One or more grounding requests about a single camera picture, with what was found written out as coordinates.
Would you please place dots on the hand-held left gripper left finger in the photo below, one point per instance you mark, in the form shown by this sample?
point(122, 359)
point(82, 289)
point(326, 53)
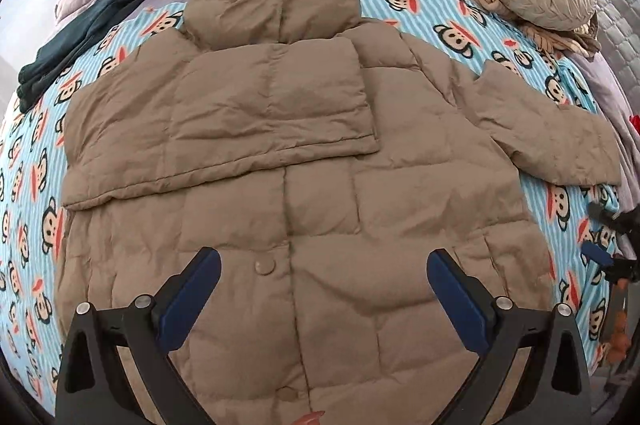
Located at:
point(192, 295)

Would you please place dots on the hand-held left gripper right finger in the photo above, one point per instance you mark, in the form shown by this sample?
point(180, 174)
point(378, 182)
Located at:
point(457, 300)

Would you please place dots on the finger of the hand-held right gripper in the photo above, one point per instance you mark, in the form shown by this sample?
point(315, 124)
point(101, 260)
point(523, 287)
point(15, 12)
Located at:
point(597, 253)
point(612, 219)

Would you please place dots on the brown puffer jacket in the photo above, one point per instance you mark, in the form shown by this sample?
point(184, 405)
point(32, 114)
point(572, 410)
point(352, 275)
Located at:
point(320, 185)

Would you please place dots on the small orange object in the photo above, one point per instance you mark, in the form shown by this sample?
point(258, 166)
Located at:
point(619, 335)

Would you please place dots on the monkey print striped blanket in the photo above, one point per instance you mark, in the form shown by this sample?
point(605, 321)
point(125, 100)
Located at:
point(30, 255)

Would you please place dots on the grey quilted headboard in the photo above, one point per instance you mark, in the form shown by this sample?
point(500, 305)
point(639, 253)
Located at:
point(620, 30)

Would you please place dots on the dark teal garment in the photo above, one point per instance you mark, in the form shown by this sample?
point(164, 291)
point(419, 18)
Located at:
point(75, 40)

